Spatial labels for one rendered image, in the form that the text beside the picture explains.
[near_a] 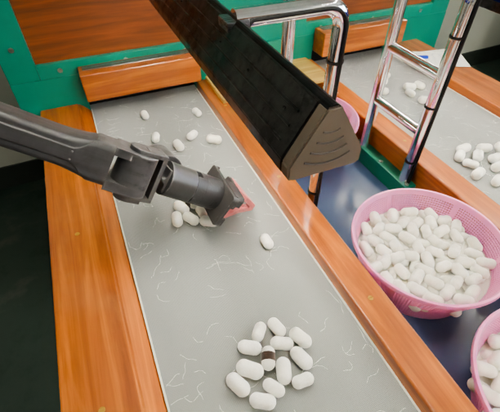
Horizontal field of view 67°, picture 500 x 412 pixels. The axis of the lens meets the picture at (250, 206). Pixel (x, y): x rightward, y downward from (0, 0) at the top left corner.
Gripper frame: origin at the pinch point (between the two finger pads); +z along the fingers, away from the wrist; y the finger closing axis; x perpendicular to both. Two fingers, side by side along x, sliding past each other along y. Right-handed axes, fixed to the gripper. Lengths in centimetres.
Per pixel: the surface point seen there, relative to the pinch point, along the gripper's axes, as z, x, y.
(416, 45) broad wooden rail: 63, -53, 47
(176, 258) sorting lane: -11.6, 11.7, -5.4
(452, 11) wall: 180, -107, 142
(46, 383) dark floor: 0, 98, 22
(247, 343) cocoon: -9.1, 7.1, -25.5
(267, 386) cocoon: -8.8, 7.3, -31.7
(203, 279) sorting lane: -9.3, 9.8, -11.3
